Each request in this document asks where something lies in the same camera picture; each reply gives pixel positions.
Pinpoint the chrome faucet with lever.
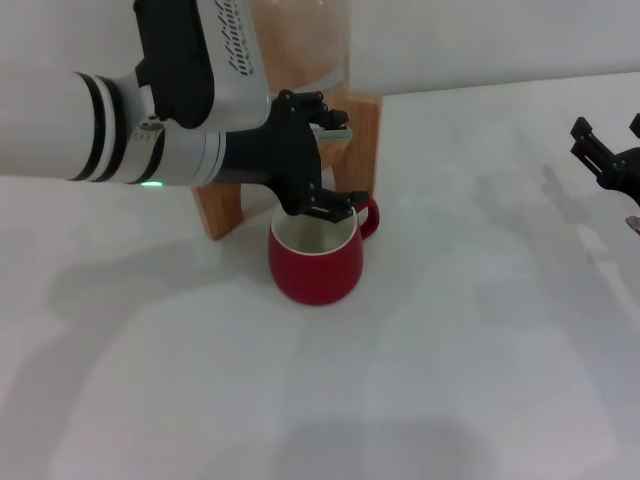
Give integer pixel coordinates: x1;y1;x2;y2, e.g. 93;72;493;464
312;124;352;142

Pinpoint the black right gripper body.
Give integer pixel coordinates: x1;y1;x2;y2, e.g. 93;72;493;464
597;145;640;206

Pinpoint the wooden dispenser stand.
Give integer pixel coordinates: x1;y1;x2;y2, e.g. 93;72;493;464
194;92;384;243

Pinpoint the red ceramic cup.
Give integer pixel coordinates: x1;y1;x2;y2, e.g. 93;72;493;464
268;195;381;307

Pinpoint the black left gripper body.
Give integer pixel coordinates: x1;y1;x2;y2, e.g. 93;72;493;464
222;102;326;217

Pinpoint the glass water dispenser jar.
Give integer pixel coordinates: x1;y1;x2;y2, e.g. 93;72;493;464
247;0;351;97

